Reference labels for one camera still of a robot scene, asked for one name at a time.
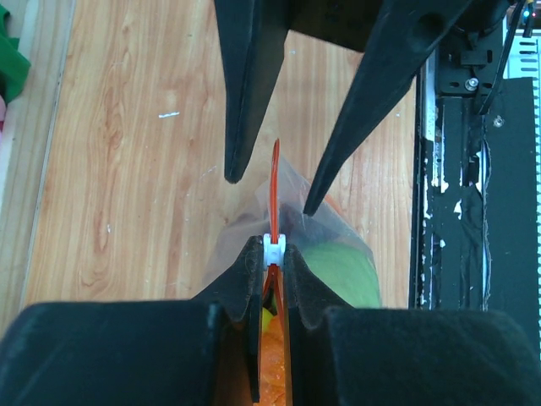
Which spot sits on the yellow lemon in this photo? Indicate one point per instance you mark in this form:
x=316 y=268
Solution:
x=268 y=320

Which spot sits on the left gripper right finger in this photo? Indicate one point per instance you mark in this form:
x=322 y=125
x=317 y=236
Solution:
x=341 y=355

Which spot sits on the wooden rack tray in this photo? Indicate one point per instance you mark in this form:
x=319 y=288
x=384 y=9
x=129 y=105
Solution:
x=44 y=29

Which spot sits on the green apple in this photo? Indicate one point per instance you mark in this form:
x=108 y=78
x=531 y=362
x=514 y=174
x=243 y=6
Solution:
x=347 y=271

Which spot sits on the clear zip top bag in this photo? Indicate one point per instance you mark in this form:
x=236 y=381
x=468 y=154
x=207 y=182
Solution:
x=275 y=213

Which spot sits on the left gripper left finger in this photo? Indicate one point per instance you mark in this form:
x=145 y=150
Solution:
x=199 y=351

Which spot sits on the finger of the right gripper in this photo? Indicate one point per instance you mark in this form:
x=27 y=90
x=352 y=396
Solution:
x=404 y=35
x=252 y=36

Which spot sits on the green shirt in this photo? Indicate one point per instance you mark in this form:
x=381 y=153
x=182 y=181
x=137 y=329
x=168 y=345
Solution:
x=14 y=66

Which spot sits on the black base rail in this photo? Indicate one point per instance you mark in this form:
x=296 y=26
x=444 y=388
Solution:
x=476 y=173

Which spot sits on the orange pumpkin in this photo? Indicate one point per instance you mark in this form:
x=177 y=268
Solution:
x=272 y=370

